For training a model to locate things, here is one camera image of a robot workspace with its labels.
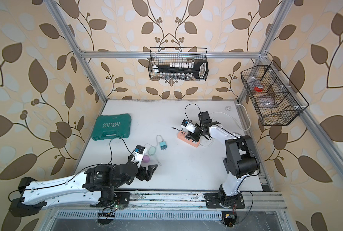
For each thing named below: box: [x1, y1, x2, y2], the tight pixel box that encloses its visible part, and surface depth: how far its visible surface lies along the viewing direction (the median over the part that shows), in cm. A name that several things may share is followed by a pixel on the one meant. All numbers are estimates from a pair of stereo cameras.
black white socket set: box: [153, 60, 209, 80], surface depth 87 cm
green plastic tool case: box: [91, 113, 132, 141], surface depth 101 cm
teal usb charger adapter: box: [159, 141, 168, 151], surface depth 95 cm
